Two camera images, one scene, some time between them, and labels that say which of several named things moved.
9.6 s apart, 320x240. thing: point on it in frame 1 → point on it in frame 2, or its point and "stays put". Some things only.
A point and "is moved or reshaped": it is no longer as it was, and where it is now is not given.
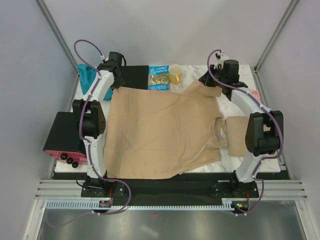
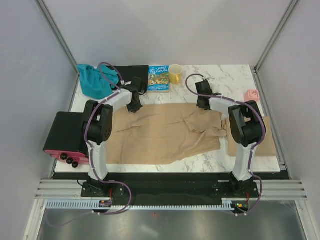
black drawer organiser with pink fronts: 65,141 stays put
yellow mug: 175,71 stays put
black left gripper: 119,84 → 135,109
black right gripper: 206,79 → 198,104
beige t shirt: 154,134 is moved or reshaped
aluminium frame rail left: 53,25 stays put
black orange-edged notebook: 135,76 stays put
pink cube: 255,93 stays put
